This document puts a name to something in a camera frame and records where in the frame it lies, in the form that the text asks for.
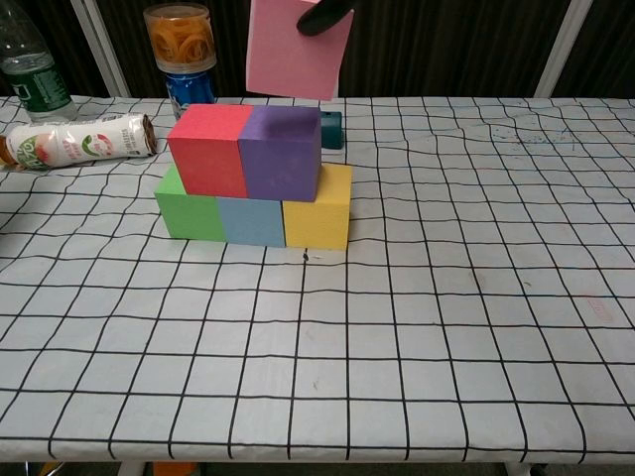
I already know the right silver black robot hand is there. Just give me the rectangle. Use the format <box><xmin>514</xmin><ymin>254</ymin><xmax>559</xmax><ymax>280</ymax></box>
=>
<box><xmin>296</xmin><ymin>0</ymin><xmax>358</xmax><ymax>38</ymax></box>

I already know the pink foam cube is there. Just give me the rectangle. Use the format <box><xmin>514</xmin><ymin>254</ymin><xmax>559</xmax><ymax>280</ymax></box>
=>
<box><xmin>245</xmin><ymin>0</ymin><xmax>356</xmax><ymax>102</ymax></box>

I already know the purple foam cube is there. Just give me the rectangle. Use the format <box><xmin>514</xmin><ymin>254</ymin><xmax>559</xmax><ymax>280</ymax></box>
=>
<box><xmin>236</xmin><ymin>105</ymin><xmax>322</xmax><ymax>203</ymax></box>

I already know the red foam cube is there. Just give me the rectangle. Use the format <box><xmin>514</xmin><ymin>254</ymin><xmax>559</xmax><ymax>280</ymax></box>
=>
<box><xmin>167</xmin><ymin>103</ymin><xmax>256</xmax><ymax>199</ymax></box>

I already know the yellow foam cube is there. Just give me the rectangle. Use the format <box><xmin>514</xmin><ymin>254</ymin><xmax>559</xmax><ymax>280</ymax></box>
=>
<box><xmin>281</xmin><ymin>163</ymin><xmax>354</xmax><ymax>252</ymax></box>

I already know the light blue foam cube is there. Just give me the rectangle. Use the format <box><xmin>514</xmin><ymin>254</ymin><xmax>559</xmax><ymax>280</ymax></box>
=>
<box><xmin>216</xmin><ymin>196</ymin><xmax>288</xmax><ymax>249</ymax></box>

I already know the green foam cube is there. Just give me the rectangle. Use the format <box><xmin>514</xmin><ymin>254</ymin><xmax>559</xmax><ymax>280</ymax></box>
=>
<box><xmin>153</xmin><ymin>166</ymin><xmax>228</xmax><ymax>243</ymax></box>

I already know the dark pleated curtain panel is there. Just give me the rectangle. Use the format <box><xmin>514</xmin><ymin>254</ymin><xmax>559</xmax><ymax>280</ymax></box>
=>
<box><xmin>336</xmin><ymin>0</ymin><xmax>555</xmax><ymax>98</ymax></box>
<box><xmin>29</xmin><ymin>0</ymin><xmax>108</xmax><ymax>98</ymax></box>
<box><xmin>101</xmin><ymin>0</ymin><xmax>254</xmax><ymax>98</ymax></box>
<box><xmin>560</xmin><ymin>0</ymin><xmax>635</xmax><ymax>98</ymax></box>

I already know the teal block with holes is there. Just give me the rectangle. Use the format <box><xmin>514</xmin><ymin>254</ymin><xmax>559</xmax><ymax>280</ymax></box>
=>
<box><xmin>319</xmin><ymin>110</ymin><xmax>345</xmax><ymax>150</ymax></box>

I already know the clear jar of rubber bands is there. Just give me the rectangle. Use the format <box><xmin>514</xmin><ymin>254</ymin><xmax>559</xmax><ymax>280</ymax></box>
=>
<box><xmin>143</xmin><ymin>3</ymin><xmax>217</xmax><ymax>73</ymax></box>

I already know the blue and white can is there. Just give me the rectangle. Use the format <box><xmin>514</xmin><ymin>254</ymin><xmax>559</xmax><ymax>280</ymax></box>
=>
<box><xmin>166</xmin><ymin>68</ymin><xmax>218</xmax><ymax>120</ymax></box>

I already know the white labelled drink bottle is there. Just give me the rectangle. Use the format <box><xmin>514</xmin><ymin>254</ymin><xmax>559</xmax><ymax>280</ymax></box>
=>
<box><xmin>0</xmin><ymin>112</ymin><xmax>159</xmax><ymax>173</ymax></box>

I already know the clear water bottle green label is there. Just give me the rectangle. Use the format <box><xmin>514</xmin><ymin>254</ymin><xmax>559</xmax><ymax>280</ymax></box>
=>
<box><xmin>0</xmin><ymin>0</ymin><xmax>79</xmax><ymax>124</ymax></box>

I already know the white checkered tablecloth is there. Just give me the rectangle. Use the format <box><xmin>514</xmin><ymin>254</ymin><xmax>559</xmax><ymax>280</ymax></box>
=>
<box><xmin>0</xmin><ymin>94</ymin><xmax>635</xmax><ymax>460</ymax></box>

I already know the white aluminium screen post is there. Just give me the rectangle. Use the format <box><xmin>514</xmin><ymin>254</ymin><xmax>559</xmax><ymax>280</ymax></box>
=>
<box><xmin>68</xmin><ymin>0</ymin><xmax>131</xmax><ymax>98</ymax></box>
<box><xmin>535</xmin><ymin>0</ymin><xmax>591</xmax><ymax>98</ymax></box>

